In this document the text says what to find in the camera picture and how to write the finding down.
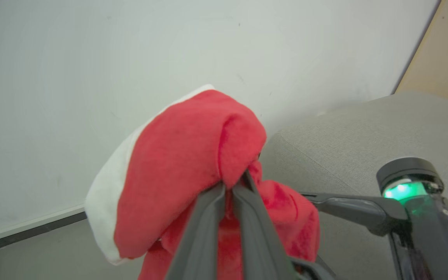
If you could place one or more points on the grey fabric sofa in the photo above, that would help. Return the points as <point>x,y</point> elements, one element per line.
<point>344,155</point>

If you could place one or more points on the red garment with white trim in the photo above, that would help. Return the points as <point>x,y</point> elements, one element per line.
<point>177,163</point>

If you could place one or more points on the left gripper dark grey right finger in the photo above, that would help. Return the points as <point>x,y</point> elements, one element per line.
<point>257,241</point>

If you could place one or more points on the white and black baseboard strip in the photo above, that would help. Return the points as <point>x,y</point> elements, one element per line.
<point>33,227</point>

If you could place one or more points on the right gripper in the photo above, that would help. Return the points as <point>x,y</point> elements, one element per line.
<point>430,237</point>

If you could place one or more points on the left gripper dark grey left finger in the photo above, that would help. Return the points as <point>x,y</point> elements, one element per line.
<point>202,241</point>

